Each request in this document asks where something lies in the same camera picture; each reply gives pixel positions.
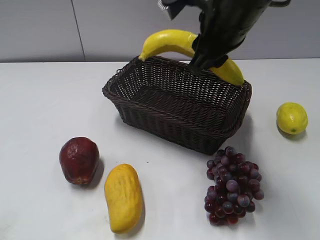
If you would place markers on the yellow mango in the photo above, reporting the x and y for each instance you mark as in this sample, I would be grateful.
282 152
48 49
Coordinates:
124 198

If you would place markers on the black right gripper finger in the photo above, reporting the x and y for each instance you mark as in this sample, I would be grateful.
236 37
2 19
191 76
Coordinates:
217 55

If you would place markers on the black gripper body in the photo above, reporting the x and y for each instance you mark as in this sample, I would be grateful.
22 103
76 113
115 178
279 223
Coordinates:
223 23

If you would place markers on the black wicker basket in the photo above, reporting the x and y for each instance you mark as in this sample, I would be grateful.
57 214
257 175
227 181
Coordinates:
162 97

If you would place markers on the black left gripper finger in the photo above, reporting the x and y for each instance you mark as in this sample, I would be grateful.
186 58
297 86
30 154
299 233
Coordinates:
201 59

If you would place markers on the dark red apple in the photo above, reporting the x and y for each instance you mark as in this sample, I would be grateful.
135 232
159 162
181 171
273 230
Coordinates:
79 159

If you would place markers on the purple grape bunch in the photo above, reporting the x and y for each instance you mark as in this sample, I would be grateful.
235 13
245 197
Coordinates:
236 184

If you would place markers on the yellow lemon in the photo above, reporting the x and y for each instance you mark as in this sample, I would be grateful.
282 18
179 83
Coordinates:
292 118

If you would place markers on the yellow banana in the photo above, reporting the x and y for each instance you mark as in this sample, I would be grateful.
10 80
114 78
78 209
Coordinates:
180 41

